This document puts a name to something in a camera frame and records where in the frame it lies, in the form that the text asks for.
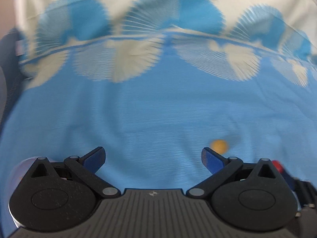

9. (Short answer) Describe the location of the red cherry tomato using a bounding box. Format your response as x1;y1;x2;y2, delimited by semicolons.
272;160;284;174

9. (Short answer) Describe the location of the blue denim sofa armrest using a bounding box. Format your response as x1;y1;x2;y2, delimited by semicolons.
0;28;25;132

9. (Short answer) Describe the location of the blue patterned bed sheet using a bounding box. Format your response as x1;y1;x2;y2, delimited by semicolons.
1;0;316;237

